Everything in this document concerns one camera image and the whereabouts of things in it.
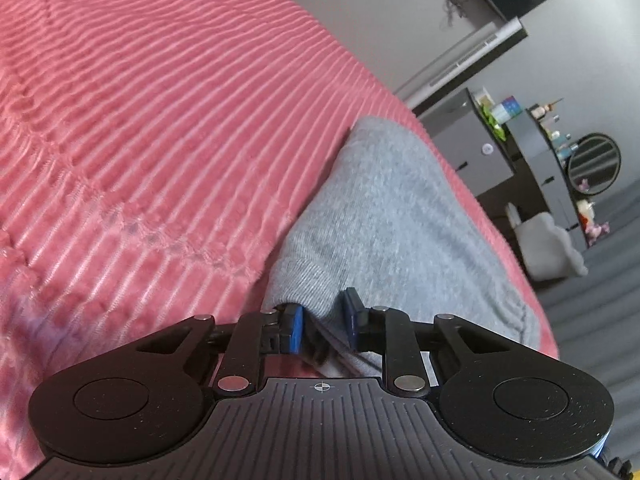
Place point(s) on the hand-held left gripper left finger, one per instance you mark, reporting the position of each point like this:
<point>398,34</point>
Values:
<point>296,327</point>

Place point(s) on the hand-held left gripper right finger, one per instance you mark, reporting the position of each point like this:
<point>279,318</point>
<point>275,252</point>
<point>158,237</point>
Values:
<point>350,320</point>

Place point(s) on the grey pants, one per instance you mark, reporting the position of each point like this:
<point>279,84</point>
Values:
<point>395,220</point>

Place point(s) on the white fluffy stool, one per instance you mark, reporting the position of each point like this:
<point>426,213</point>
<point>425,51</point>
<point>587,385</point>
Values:
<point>547,247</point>

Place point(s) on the pink ribbed blanket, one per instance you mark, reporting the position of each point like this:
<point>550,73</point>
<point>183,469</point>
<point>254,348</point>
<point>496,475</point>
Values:
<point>165,150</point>

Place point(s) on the grey dresser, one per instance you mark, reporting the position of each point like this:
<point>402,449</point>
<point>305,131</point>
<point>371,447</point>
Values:
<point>505,160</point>

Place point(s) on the green packet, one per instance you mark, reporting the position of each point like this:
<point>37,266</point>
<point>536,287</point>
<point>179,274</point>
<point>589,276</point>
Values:
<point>490,117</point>

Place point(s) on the grey curtain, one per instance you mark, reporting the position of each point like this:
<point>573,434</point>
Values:
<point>600,320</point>

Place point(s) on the pink plush toy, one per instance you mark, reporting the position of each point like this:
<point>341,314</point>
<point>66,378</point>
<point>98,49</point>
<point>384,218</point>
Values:
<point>595,230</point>

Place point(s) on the blue and white box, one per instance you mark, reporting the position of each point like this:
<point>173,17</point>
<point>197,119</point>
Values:
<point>507,109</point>

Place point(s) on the round black-framed mirror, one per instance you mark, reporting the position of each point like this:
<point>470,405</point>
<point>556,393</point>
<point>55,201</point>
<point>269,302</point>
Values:
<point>595,164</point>

